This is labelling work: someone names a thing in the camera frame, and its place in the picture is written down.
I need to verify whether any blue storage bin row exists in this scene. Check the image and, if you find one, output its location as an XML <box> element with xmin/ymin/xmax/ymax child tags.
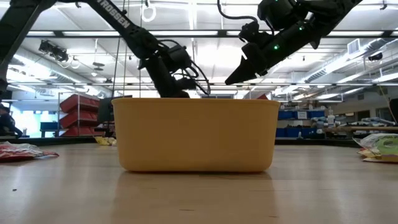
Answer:
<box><xmin>278</xmin><ymin>110</ymin><xmax>326</xmax><ymax>121</ymax></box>
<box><xmin>275</xmin><ymin>127</ymin><xmax>318</xmax><ymax>138</ymax></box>

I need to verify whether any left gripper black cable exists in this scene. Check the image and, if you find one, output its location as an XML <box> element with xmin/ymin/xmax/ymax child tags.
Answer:
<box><xmin>157</xmin><ymin>39</ymin><xmax>212</xmax><ymax>96</ymax></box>

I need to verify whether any person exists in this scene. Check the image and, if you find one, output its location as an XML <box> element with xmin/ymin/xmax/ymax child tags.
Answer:
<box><xmin>0</xmin><ymin>103</ymin><xmax>23</xmax><ymax>138</ymax></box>

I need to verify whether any white cable ring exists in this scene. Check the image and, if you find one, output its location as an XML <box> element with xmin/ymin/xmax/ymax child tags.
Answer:
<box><xmin>141</xmin><ymin>1</ymin><xmax>157</xmax><ymax>23</ymax></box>

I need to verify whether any red storage bin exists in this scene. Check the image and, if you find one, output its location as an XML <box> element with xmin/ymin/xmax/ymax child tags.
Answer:
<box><xmin>61</xmin><ymin>126</ymin><xmax>105</xmax><ymax>138</ymax></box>
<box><xmin>60</xmin><ymin>94</ymin><xmax>101</xmax><ymax>113</ymax></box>
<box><xmin>60</xmin><ymin>109</ymin><xmax>100</xmax><ymax>129</ymax></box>

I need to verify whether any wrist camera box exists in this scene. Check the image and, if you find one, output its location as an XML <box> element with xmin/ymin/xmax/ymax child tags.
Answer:
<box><xmin>167</xmin><ymin>44</ymin><xmax>193</xmax><ymax>75</ymax></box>
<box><xmin>238</xmin><ymin>20</ymin><xmax>274</xmax><ymax>46</ymax></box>

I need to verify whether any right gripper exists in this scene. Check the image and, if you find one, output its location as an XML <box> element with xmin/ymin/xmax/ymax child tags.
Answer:
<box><xmin>225</xmin><ymin>29</ymin><xmax>318</xmax><ymax>85</ymax></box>

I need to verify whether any black clamp-mounted device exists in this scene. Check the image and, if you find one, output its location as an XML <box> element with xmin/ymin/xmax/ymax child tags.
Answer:
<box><xmin>38</xmin><ymin>39</ymin><xmax>70</xmax><ymax>63</ymax></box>

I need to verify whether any orange plastic bin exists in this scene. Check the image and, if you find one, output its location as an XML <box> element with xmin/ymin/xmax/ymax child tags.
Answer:
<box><xmin>111</xmin><ymin>98</ymin><xmax>281</xmax><ymax>173</ymax></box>

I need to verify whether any black aluminium table frame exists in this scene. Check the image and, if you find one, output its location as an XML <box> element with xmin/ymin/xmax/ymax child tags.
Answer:
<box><xmin>0</xmin><ymin>136</ymin><xmax>363</xmax><ymax>148</ymax></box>

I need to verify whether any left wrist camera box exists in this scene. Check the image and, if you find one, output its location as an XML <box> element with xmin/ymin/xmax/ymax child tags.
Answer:
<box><xmin>167</xmin><ymin>44</ymin><xmax>193</xmax><ymax>75</ymax></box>

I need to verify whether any thin hanging black cable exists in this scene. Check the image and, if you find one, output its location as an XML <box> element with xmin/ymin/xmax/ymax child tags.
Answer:
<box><xmin>111</xmin><ymin>30</ymin><xmax>126</xmax><ymax>98</ymax></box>

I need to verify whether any black frame beam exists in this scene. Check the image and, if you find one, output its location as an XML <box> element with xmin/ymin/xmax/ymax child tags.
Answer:
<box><xmin>0</xmin><ymin>29</ymin><xmax>398</xmax><ymax>38</ymax></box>

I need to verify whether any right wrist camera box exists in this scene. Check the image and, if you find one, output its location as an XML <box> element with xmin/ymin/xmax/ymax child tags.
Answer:
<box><xmin>238</xmin><ymin>20</ymin><xmax>274</xmax><ymax>46</ymax></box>

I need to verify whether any black computer monitor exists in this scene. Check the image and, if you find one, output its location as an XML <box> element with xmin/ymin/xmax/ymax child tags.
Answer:
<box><xmin>98</xmin><ymin>95</ymin><xmax>133</xmax><ymax>125</ymax></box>

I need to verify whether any clear green candy pack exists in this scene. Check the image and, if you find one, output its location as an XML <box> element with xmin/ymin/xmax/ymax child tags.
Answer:
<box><xmin>0</xmin><ymin>141</ymin><xmax>41</xmax><ymax>151</ymax></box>
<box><xmin>354</xmin><ymin>133</ymin><xmax>398</xmax><ymax>156</ymax></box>

